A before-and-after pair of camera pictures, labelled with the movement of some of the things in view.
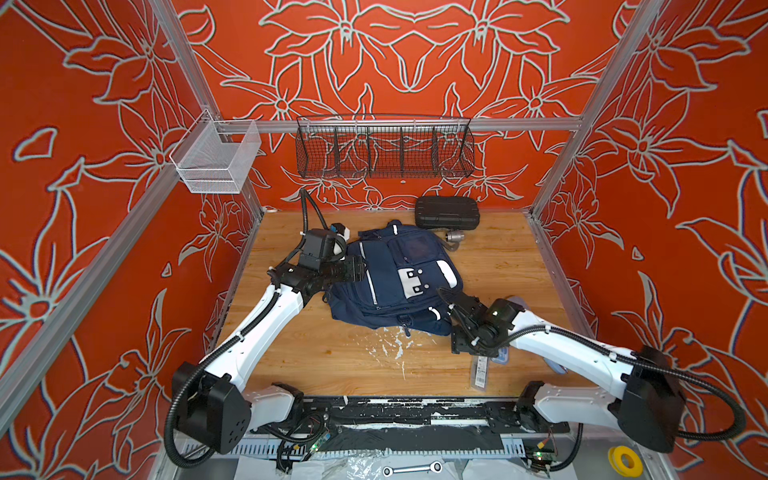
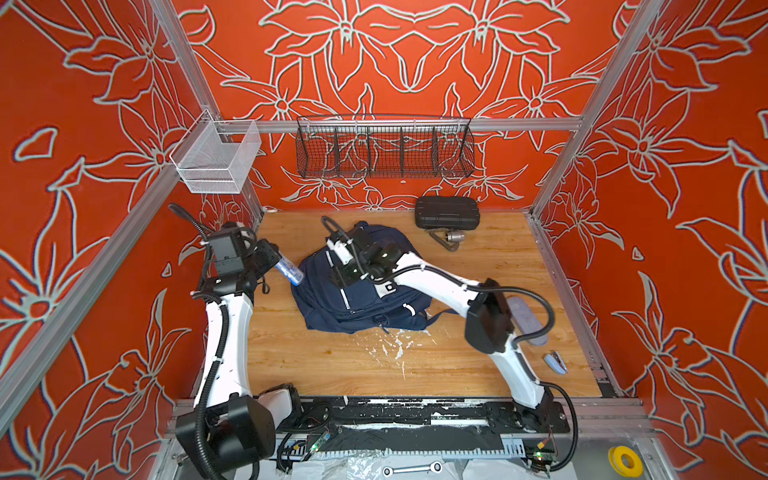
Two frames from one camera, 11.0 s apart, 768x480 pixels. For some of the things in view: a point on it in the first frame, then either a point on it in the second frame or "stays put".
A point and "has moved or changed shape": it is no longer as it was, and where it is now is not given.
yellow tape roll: x=626 y=461 stays put
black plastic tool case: x=447 y=213 stays put
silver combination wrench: x=436 y=467 stays put
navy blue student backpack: x=406 y=267 has moved or changed shape
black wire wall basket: x=385 y=146 stays put
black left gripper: x=354 y=269 → x=271 y=255
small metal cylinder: x=454 y=236 stays put
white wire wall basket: x=214 y=156 stays put
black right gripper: x=457 y=346 → x=338 y=278
